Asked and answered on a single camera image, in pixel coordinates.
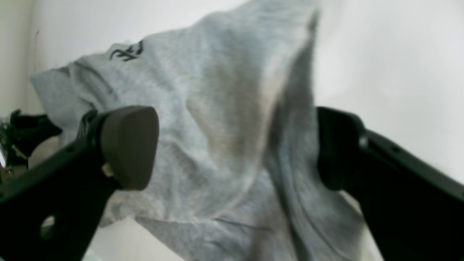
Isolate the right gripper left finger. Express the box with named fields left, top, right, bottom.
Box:
left=0, top=106, right=159, bottom=261

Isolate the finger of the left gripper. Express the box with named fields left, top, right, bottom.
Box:
left=9, top=110, right=62, bottom=158

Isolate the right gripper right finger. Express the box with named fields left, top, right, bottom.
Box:
left=317, top=106, right=464, bottom=261

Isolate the grey t-shirt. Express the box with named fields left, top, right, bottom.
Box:
left=30, top=0, right=366, bottom=261

